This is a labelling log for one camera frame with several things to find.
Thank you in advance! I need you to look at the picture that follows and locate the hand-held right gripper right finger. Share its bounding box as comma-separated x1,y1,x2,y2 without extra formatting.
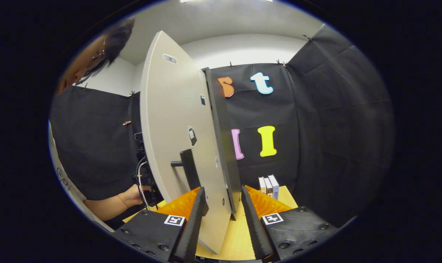
241,185,340,262

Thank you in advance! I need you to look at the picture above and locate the black door handle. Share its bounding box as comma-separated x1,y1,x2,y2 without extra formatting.
170,149,201,190

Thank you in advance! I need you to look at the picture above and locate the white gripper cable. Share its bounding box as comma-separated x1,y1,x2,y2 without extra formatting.
136,161,150,209

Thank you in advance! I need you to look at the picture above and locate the person's head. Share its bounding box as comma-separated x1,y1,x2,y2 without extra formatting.
56,16,135,95

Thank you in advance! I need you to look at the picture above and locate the dark grey cabinet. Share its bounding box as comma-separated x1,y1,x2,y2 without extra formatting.
201,67,243,221

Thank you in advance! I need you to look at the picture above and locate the person's white shirt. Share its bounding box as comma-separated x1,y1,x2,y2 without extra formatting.
48,121,115,233

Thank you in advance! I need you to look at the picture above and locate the black backdrop cloth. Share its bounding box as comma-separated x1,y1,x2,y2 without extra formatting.
49,24,395,229

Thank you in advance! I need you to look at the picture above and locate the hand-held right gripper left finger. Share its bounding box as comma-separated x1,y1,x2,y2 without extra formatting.
113,186,209,263

